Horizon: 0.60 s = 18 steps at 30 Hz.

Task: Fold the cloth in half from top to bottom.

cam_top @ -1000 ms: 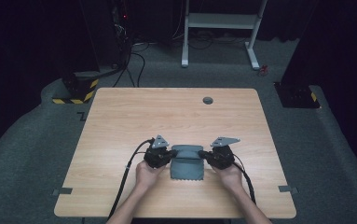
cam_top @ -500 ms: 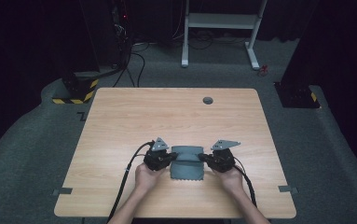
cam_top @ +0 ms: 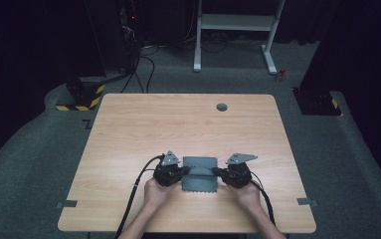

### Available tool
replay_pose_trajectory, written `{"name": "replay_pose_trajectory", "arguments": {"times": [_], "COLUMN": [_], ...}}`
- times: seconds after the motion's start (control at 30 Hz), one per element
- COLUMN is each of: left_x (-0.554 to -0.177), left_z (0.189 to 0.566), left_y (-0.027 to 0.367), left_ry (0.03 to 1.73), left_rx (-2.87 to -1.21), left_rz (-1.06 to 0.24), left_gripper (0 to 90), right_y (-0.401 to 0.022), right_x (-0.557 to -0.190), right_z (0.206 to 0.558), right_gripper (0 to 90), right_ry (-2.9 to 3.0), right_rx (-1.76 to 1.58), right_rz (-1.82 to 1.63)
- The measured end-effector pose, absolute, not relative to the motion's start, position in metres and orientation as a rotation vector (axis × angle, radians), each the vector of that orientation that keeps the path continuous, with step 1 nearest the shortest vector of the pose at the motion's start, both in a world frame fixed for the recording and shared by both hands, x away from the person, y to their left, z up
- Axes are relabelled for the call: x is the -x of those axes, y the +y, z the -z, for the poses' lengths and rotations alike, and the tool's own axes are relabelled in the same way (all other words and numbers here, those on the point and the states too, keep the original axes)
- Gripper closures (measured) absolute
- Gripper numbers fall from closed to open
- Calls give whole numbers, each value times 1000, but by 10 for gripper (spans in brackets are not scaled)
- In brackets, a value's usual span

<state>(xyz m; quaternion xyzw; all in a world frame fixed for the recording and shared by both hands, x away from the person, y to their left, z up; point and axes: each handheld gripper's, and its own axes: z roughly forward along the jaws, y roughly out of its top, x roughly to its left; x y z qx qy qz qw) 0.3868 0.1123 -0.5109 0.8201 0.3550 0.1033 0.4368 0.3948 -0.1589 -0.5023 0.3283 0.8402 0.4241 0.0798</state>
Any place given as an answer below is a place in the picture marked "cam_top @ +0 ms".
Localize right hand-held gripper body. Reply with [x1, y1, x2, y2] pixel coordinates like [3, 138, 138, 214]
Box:
[224, 152, 259, 189]

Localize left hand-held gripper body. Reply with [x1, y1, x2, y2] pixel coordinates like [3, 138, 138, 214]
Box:
[152, 149, 182, 187]

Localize grey microfibre cloth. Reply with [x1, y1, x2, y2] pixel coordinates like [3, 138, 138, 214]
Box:
[181, 155, 220, 193]

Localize person's left hand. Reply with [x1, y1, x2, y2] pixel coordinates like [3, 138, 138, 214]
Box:
[143, 177, 176, 210]

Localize person's right hand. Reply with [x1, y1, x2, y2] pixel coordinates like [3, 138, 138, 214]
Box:
[234, 181, 264, 212]

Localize grey tape strip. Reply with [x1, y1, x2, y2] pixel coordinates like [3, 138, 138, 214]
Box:
[56, 199, 79, 209]
[296, 197, 319, 207]

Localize black stand base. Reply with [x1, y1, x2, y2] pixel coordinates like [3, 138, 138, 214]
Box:
[291, 87, 342, 117]

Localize black yellow striped base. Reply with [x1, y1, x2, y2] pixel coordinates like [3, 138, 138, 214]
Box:
[56, 76, 106, 113]

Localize dark equipment rack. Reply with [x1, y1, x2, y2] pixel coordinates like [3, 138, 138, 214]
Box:
[117, 0, 141, 73]

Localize white metal stand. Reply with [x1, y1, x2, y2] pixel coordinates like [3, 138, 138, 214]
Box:
[192, 0, 286, 76]

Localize dark curtain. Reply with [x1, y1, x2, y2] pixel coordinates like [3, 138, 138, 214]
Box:
[298, 0, 381, 190]
[0, 0, 107, 163]

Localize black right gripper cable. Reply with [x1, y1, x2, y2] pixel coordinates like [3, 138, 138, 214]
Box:
[249, 178, 277, 226]

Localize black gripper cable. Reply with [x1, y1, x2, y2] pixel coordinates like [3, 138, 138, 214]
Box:
[113, 153, 164, 239]
[249, 178, 277, 226]

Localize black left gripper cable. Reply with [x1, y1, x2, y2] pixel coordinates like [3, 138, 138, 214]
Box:
[113, 153, 164, 239]

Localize black floor cables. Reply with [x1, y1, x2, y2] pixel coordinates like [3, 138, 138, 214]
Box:
[119, 43, 156, 95]

